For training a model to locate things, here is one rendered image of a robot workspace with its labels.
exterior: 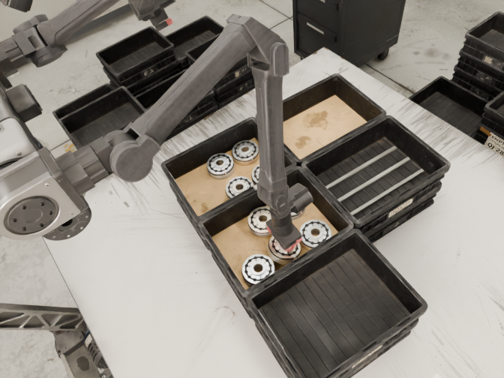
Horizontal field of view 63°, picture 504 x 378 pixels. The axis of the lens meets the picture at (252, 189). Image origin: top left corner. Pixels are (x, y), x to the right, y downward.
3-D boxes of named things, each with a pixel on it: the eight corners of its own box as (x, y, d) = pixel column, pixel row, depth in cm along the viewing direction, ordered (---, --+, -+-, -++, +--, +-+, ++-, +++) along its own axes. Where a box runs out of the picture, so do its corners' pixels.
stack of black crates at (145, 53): (141, 130, 273) (115, 76, 237) (121, 108, 288) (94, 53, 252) (191, 101, 284) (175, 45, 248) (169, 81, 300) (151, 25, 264)
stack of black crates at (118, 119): (113, 202, 240) (79, 151, 204) (92, 172, 256) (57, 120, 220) (171, 166, 252) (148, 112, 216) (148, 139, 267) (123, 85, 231)
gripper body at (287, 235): (283, 214, 128) (280, 201, 122) (302, 238, 122) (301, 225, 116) (265, 225, 126) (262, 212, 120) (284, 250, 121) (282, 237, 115)
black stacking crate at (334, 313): (307, 403, 110) (307, 396, 100) (249, 312, 126) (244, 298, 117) (420, 321, 119) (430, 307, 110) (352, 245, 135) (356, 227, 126)
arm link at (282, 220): (265, 207, 114) (277, 220, 111) (283, 193, 116) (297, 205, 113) (268, 220, 120) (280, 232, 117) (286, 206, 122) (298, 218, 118)
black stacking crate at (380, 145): (352, 244, 135) (356, 226, 126) (300, 184, 151) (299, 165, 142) (443, 186, 144) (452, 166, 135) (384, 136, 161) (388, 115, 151)
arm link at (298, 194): (256, 187, 113) (274, 200, 107) (288, 164, 116) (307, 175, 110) (268, 217, 121) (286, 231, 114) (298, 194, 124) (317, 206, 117)
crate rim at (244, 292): (244, 300, 118) (244, 297, 116) (197, 226, 134) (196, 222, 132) (355, 229, 127) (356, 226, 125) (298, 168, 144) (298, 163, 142)
